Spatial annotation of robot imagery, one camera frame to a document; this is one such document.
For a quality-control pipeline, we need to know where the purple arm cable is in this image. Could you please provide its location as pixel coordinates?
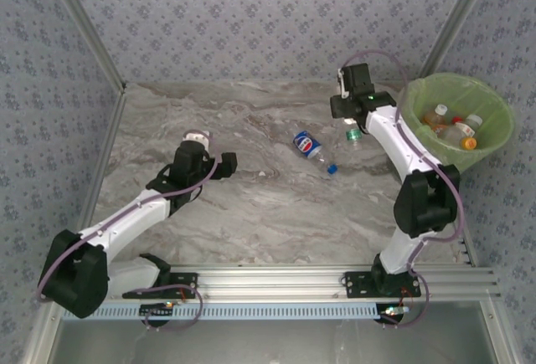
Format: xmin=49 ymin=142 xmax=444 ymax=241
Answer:
xmin=36 ymin=129 xmax=221 ymax=303
xmin=341 ymin=49 xmax=466 ymax=285

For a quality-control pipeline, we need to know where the aluminium side frame rail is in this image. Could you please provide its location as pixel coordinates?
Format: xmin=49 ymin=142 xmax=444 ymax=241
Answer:
xmin=20 ymin=85 xmax=126 ymax=364
xmin=443 ymin=171 xmax=524 ymax=364

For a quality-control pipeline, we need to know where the aluminium frame post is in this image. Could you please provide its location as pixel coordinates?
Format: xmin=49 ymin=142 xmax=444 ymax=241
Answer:
xmin=40 ymin=0 xmax=127 ymax=91
xmin=418 ymin=0 xmax=499 ymax=83

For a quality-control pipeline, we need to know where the left base circuit board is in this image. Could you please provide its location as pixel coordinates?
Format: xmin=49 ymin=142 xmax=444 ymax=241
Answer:
xmin=139 ymin=301 xmax=177 ymax=315

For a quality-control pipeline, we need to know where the right base circuit board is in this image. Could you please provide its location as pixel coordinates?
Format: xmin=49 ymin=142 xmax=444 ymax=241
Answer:
xmin=376 ymin=303 xmax=410 ymax=318

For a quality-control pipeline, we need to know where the grey metal sheet panel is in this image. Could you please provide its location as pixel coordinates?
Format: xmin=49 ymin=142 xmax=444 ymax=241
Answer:
xmin=45 ymin=300 xmax=503 ymax=364

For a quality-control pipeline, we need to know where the clear bottle with red label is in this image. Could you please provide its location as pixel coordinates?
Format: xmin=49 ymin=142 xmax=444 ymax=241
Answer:
xmin=441 ymin=115 xmax=466 ymax=147

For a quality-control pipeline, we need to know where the pale blue slotted cable duct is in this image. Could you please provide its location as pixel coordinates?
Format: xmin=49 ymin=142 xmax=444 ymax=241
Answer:
xmin=95 ymin=301 xmax=380 ymax=321

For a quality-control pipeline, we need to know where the clear bottle with green label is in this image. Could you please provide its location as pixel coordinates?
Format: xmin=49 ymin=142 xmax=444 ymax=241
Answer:
xmin=343 ymin=127 xmax=363 ymax=151

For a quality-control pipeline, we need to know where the amber tea bottle white cap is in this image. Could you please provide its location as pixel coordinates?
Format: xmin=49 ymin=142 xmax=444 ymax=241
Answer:
xmin=421 ymin=104 xmax=451 ymax=137

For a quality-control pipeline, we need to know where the base circuit board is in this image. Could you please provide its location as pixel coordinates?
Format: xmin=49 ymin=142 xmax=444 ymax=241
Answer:
xmin=139 ymin=301 xmax=177 ymax=315
xmin=376 ymin=303 xmax=410 ymax=318

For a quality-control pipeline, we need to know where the clear bottle with blue label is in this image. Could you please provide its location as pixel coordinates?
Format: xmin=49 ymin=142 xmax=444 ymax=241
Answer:
xmin=291 ymin=129 xmax=339 ymax=177

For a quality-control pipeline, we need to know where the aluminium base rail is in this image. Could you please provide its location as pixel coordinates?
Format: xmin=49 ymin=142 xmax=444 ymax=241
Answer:
xmin=112 ymin=262 xmax=502 ymax=301

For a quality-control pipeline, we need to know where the green trash bin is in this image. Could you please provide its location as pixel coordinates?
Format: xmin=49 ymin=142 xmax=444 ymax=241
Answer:
xmin=396 ymin=71 xmax=517 ymax=172

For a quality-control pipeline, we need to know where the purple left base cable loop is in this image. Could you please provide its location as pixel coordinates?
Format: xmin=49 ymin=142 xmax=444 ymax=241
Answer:
xmin=137 ymin=285 xmax=205 ymax=331

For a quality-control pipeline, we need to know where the clear bottle with white label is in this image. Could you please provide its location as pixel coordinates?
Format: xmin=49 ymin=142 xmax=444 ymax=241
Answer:
xmin=458 ymin=113 xmax=485 ymax=138

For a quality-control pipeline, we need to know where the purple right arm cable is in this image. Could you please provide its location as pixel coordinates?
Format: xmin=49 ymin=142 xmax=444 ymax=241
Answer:
xmin=341 ymin=49 xmax=466 ymax=285

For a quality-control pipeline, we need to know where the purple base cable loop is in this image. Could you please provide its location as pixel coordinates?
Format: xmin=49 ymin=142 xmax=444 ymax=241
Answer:
xmin=137 ymin=285 xmax=205 ymax=331
xmin=383 ymin=282 xmax=430 ymax=330

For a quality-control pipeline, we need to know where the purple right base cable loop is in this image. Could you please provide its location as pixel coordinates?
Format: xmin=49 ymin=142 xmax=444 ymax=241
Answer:
xmin=383 ymin=282 xmax=430 ymax=330

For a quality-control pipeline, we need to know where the green plastic bin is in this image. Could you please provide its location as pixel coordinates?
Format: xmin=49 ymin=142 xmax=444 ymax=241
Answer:
xmin=439 ymin=156 xmax=482 ymax=175

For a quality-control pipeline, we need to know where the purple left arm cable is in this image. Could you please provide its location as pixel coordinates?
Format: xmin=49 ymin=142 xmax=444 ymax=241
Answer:
xmin=36 ymin=129 xmax=221 ymax=303

